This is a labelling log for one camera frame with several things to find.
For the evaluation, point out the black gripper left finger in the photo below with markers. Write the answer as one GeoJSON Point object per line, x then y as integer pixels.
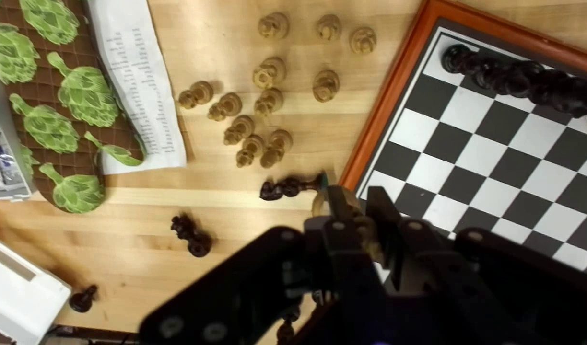
{"type": "Point", "coordinates": [342, 225]}

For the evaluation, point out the chess board with red frame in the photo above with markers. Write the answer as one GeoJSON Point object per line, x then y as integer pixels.
{"type": "Point", "coordinates": [461, 156]}

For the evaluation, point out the light brown bishop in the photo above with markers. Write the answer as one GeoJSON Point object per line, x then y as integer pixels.
{"type": "Point", "coordinates": [275, 25]}

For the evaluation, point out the tall dark chess piece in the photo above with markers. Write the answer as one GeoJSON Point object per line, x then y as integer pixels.
{"type": "Point", "coordinates": [521, 79]}

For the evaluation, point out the light brown rook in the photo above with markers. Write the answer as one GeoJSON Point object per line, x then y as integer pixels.
{"type": "Point", "coordinates": [327, 85]}

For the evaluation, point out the white paper sheet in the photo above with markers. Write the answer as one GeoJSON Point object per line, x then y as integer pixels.
{"type": "Point", "coordinates": [131, 54]}

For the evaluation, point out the blue white packet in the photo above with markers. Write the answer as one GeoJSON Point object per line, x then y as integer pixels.
{"type": "Point", "coordinates": [14, 177]}

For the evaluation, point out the artichoke pattern cloth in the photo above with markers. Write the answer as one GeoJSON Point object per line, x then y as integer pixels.
{"type": "Point", "coordinates": [64, 104]}

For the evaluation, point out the light brown pawn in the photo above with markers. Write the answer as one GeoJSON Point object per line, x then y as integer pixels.
{"type": "Point", "coordinates": [227, 106]}

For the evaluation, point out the light brown chess piece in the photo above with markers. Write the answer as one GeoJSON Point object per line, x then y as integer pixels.
{"type": "Point", "coordinates": [323, 202]}

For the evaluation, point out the dark chess pieces pair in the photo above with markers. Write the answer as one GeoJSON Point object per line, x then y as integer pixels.
{"type": "Point", "coordinates": [198, 242]}

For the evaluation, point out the dark chess piece far right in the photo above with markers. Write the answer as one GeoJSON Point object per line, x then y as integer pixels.
{"type": "Point", "coordinates": [81, 301]}

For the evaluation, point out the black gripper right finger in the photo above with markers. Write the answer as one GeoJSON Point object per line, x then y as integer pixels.
{"type": "Point", "coordinates": [382, 211]}

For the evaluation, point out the white plastic tray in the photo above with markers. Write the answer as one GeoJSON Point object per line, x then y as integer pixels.
{"type": "Point", "coordinates": [31, 297]}

